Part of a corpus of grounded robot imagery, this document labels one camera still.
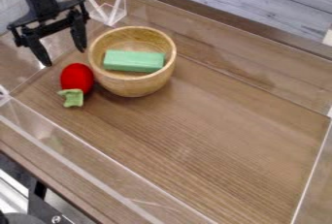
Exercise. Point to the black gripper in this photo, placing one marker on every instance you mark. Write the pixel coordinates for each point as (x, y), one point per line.
(50, 16)

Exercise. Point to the red plush strawberry toy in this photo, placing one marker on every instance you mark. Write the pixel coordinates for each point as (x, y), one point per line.
(76, 81)

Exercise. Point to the green rectangular block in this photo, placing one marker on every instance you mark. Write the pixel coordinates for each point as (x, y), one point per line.
(133, 61)

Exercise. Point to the wooden bowl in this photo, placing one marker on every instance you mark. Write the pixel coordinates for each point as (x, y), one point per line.
(134, 38)

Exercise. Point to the clear acrylic corner bracket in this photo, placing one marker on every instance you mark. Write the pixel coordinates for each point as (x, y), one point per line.
(104, 13)

